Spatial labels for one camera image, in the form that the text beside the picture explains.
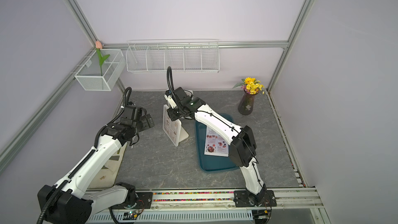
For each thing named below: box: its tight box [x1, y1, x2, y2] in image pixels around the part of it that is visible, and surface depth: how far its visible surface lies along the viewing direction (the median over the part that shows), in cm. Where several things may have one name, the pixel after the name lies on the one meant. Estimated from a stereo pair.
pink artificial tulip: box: [95, 40, 111, 77], surface depth 92 cm
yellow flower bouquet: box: [232, 76, 265, 95], surface depth 92 cm
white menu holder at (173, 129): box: [162, 104, 190, 148], surface depth 89 cm
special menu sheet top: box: [204, 125, 229, 158], surface depth 93 cm
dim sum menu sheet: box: [163, 105, 180, 146], surface depth 89 cm
